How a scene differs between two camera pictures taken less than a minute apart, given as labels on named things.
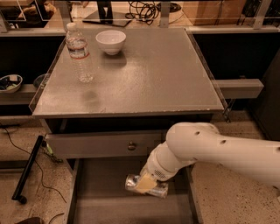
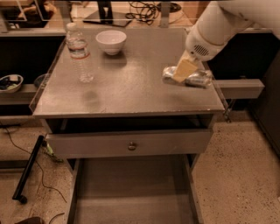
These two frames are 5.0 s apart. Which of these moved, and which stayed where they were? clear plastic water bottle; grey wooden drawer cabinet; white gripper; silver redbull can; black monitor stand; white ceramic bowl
Moved: white gripper; silver redbull can
Stayed: white ceramic bowl; black monitor stand; grey wooden drawer cabinet; clear plastic water bottle
